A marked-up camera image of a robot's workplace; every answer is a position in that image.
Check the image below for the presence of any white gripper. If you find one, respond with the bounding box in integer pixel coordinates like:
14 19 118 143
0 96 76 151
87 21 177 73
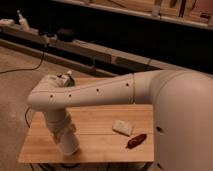
49 123 76 144

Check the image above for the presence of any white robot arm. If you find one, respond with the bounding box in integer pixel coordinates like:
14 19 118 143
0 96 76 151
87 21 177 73
28 70 213 171

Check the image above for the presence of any beige sponge block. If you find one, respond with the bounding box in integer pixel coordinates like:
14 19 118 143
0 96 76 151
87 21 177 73
112 120 133 136

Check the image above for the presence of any reddish brown sausage toy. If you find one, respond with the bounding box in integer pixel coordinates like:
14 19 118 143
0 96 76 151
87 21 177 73
127 134 147 149

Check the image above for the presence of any black box on ledge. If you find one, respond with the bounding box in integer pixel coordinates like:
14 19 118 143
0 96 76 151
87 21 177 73
56 29 75 42

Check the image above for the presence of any white spray bottle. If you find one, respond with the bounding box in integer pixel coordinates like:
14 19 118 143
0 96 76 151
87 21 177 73
17 11 30 31

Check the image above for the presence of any black floor cable left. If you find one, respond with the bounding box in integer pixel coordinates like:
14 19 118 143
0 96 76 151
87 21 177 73
0 46 46 75

